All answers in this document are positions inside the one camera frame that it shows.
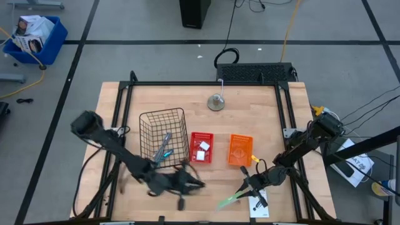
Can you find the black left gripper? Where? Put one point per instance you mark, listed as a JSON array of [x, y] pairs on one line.
[[168, 184]]

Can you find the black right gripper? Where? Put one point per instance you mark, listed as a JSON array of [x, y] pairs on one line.
[[256, 184]]

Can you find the green plastic strip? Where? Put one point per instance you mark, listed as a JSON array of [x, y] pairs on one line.
[[229, 200]]

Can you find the white product box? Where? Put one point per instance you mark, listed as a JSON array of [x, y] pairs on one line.
[[261, 211]]

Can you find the small white box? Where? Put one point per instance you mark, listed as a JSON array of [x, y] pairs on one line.
[[204, 145], [200, 155]]

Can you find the orange plastic basket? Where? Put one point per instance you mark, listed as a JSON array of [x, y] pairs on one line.
[[240, 150]]

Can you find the teal and grey tools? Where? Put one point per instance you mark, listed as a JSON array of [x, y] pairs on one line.
[[165, 140]]

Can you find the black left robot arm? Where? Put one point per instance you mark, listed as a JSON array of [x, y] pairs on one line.
[[125, 156]]

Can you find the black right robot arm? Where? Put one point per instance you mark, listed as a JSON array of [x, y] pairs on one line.
[[300, 143]]

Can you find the blue plastic bin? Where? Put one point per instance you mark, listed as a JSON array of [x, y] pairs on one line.
[[53, 47]]

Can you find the red plastic basket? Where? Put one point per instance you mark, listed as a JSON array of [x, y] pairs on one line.
[[195, 137]]

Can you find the round metal weight stand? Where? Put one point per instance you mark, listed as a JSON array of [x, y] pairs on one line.
[[216, 104]]

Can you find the yellow plug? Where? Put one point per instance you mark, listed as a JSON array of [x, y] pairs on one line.
[[318, 110]]

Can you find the white printed paper box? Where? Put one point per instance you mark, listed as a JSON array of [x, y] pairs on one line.
[[362, 165]]

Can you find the black perforated computer case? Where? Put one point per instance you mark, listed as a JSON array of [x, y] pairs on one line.
[[254, 72]]

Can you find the black diagonal metal beam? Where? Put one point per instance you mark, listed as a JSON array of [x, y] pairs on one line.
[[365, 145]]

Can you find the dark grey side table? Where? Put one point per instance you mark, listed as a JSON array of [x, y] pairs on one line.
[[379, 206]]

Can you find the yellow and blue bottle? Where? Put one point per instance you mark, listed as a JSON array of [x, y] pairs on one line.
[[382, 189]]

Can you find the black tower box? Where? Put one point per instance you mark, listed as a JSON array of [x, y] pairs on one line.
[[194, 14]]

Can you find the grey metal table foot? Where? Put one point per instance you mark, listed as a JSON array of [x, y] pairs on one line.
[[12, 78], [37, 4]]

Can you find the white printed carton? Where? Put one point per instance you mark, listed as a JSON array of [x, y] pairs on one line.
[[25, 25], [29, 43]]

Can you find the black metal table frame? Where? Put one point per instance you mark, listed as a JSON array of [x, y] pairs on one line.
[[203, 83]]

